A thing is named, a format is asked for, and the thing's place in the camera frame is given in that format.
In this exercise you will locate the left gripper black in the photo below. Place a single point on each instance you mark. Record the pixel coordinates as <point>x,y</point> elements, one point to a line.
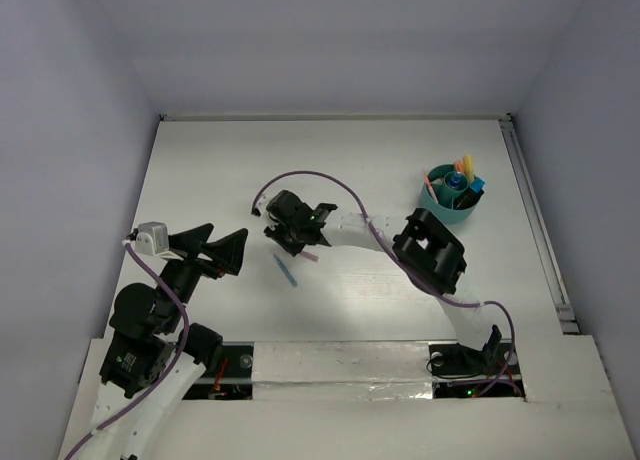
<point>198,259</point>

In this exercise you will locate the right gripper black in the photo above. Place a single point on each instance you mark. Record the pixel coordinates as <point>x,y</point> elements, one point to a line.
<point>276,232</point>

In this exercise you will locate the thin pink purple pen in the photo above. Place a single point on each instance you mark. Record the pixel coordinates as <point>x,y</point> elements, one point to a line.
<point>309,256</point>

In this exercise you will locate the teal round pen holder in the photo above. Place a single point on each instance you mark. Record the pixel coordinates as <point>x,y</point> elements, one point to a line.
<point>444,211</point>

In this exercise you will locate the blue black highlighter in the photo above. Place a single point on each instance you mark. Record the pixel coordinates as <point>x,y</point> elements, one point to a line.
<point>471,196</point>

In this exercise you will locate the orange marker cap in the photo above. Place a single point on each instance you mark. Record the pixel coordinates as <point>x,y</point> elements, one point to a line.
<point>459,166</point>

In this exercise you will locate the yellow translucent marker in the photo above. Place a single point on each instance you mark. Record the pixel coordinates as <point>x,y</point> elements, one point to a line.
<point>468,167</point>

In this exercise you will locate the thin orange pen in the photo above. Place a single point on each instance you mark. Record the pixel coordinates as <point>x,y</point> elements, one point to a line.
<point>430,188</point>

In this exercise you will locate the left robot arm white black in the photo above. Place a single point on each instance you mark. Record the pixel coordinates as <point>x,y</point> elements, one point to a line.
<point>156,353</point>

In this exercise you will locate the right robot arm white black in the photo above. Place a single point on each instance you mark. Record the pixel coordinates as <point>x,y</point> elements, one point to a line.
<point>422,246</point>

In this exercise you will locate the thin blue pen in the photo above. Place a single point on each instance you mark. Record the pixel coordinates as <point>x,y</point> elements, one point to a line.
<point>285,271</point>

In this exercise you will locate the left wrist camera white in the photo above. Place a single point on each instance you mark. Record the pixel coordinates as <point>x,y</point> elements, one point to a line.
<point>149,239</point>

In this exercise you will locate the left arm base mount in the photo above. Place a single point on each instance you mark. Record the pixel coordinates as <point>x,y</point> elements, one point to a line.
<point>230,380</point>

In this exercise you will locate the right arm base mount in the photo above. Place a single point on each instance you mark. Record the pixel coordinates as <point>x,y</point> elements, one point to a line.
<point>459,372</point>

